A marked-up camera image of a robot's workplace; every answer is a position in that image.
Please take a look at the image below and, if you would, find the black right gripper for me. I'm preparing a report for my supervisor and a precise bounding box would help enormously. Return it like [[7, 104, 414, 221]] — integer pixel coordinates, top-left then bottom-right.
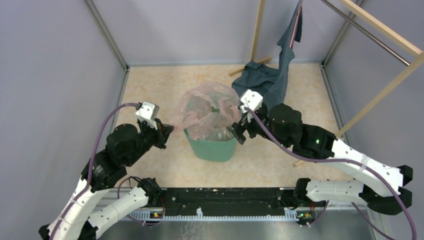
[[226, 105, 290, 149]]

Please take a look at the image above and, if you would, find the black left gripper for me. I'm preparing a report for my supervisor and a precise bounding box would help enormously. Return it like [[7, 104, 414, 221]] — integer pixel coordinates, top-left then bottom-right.
[[125, 116, 175, 166]]

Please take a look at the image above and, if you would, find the green plastic trash bin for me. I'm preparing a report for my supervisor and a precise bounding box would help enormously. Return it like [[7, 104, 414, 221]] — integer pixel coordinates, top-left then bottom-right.
[[183, 107, 239, 163]]

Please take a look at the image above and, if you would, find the pink translucent trash bag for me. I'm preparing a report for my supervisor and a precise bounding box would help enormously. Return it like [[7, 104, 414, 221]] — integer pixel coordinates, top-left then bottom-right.
[[169, 81, 241, 142]]

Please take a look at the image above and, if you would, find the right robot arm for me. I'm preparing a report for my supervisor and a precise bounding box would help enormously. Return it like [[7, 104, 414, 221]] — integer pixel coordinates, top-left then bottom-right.
[[229, 103, 413, 216]]

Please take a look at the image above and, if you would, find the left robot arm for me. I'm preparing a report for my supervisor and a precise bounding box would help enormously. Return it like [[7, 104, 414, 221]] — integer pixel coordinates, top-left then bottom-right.
[[38, 118, 174, 240]]

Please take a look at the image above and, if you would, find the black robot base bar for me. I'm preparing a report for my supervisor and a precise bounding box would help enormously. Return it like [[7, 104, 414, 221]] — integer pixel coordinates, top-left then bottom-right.
[[129, 187, 329, 218]]

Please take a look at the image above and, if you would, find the dark blue-grey cloth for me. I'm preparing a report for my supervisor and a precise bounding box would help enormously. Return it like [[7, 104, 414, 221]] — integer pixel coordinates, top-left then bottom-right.
[[231, 0, 303, 110]]

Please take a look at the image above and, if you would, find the metal rod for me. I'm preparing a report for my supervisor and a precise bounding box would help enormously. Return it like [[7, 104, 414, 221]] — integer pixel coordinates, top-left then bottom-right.
[[321, 0, 410, 66]]

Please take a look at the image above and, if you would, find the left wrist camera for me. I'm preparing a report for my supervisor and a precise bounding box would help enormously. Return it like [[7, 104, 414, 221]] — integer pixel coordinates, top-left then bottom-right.
[[135, 101, 160, 130]]

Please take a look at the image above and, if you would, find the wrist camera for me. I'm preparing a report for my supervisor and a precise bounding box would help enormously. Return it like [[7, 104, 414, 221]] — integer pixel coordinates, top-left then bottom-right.
[[135, 101, 160, 130], [239, 89, 263, 123]]

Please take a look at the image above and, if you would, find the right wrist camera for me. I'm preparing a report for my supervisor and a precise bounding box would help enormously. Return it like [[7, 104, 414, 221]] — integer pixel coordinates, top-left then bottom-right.
[[239, 89, 263, 123]]

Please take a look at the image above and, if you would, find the white cable duct strip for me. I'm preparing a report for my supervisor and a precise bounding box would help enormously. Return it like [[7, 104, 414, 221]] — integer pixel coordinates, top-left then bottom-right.
[[129, 208, 299, 222]]

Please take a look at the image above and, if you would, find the wooden drying rack frame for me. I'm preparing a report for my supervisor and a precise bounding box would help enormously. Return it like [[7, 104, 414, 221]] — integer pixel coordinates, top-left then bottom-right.
[[228, 0, 424, 168]]

